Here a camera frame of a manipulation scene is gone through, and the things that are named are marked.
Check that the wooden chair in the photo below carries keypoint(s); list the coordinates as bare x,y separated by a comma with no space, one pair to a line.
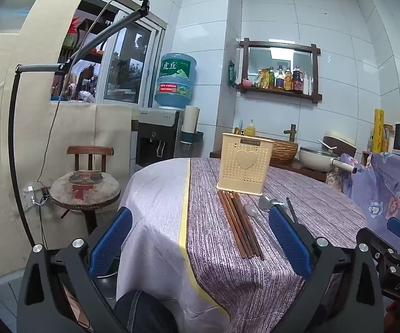
89,151

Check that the person's leg in jeans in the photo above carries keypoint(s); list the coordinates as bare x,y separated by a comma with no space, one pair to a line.
144,314

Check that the green wall ornament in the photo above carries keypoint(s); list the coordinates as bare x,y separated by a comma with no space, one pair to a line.
232,73

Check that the cream perforated utensil holder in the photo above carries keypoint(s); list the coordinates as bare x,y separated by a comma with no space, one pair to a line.
243,166

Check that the round table with purple cloth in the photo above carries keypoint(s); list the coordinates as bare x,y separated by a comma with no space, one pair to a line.
220,267

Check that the bronze faucet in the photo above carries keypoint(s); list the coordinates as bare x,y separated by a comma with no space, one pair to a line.
292,132

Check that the pink jar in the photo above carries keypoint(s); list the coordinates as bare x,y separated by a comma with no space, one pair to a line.
246,83

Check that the wooden wall shelf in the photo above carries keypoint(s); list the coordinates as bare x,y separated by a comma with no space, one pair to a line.
278,92

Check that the white rice cooker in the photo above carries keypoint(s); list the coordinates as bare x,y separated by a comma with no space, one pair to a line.
340,140

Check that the small white bottle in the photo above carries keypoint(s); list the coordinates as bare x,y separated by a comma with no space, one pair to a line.
306,84

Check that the yellow dish soap bottle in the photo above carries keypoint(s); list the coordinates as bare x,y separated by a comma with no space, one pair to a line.
249,130

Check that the sliding window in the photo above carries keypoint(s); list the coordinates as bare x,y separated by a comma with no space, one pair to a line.
127,59

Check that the purple floral cloth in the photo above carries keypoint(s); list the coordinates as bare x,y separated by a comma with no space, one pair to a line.
387,187

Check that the white pot with glass lid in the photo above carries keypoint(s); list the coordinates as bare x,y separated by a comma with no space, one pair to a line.
316,159

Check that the brown sauce bottle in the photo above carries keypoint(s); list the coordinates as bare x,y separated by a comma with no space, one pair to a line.
287,81

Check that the green glass bottle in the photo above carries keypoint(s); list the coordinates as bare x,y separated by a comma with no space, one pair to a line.
271,79

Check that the yellow wrap roll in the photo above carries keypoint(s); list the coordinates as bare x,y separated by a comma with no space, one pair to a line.
379,128

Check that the blue water bottle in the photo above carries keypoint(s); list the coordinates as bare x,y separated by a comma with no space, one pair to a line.
175,79

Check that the yellow mug with utensils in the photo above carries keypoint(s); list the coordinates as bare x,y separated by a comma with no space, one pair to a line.
237,131

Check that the yellow seasoning packet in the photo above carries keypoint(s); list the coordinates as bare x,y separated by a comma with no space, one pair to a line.
263,78

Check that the metal spoon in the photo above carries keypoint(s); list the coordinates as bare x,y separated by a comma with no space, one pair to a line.
251,211
265,203
279,201

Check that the wicker basket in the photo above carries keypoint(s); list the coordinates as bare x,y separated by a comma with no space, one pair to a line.
283,150

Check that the black chopstick with gold band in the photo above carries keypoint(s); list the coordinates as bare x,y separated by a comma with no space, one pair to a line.
291,210

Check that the brown wooden chopstick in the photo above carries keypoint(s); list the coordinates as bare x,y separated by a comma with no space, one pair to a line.
241,225
245,225
237,225
249,225
233,225

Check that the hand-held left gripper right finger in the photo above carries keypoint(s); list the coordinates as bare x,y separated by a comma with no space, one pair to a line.
288,241

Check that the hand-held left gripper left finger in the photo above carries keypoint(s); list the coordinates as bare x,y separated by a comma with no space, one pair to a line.
111,241

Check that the white power strip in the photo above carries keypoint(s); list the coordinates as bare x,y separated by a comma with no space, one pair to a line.
35,194

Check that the water dispenser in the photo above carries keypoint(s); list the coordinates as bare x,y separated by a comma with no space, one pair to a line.
156,138

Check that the tall dark sauce bottle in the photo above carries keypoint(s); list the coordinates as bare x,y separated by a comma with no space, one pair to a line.
297,80

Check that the paper towel roll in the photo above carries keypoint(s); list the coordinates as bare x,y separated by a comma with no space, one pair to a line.
191,119

